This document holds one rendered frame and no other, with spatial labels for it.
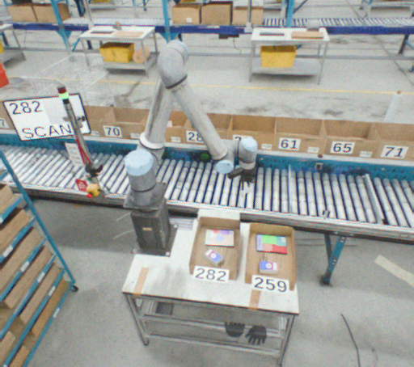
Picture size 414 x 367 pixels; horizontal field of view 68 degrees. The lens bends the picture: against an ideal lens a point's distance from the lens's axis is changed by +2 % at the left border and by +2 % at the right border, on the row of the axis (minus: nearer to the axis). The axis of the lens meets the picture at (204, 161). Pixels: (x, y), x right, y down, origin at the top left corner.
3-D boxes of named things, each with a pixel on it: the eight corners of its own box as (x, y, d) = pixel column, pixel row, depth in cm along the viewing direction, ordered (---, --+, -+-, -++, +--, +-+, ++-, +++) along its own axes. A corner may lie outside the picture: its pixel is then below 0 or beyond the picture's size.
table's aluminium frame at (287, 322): (142, 345, 222) (122, 293, 178) (162, 272, 267) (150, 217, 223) (283, 366, 208) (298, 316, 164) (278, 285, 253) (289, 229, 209)
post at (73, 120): (93, 202, 245) (55, 104, 190) (96, 198, 249) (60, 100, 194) (107, 204, 243) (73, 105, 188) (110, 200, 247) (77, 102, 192)
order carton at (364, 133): (322, 155, 247) (327, 137, 237) (318, 135, 270) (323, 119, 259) (375, 159, 240) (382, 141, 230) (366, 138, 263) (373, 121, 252)
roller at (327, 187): (328, 223, 215) (329, 218, 211) (320, 175, 254) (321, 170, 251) (335, 224, 214) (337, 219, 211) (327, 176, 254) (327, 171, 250)
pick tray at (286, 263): (243, 283, 176) (244, 274, 170) (248, 231, 206) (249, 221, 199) (294, 292, 171) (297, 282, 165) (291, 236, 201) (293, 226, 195)
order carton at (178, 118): (142, 141, 274) (139, 124, 264) (153, 124, 297) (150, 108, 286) (184, 144, 267) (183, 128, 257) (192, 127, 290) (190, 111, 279)
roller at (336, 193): (338, 225, 213) (340, 220, 210) (328, 176, 253) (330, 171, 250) (345, 225, 213) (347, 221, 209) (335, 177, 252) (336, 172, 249)
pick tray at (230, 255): (188, 275, 182) (187, 265, 176) (200, 225, 211) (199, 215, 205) (236, 281, 178) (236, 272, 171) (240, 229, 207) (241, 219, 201)
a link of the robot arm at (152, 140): (130, 165, 178) (157, 42, 131) (140, 147, 191) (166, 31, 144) (155, 173, 179) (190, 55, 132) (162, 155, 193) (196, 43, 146)
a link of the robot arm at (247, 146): (240, 135, 169) (258, 137, 168) (238, 153, 177) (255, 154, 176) (238, 145, 162) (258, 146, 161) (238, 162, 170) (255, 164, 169)
